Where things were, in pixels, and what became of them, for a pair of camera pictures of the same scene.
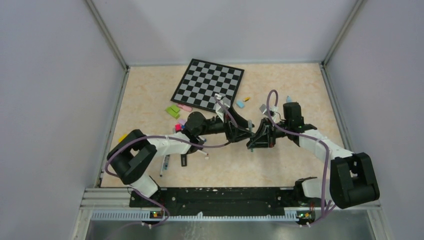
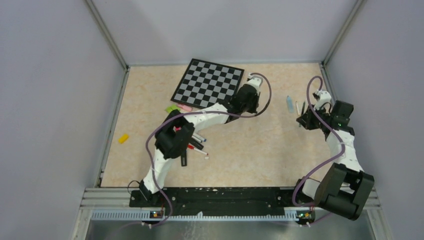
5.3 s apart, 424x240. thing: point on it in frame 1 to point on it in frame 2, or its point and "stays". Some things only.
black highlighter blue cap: (183, 160) stays
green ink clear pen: (250, 127) to (303, 109)
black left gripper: (240, 121) to (256, 100)
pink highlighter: (184, 107) stays
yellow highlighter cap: (122, 137) stays
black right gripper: (261, 139) to (306, 120)
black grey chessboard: (202, 80) stays
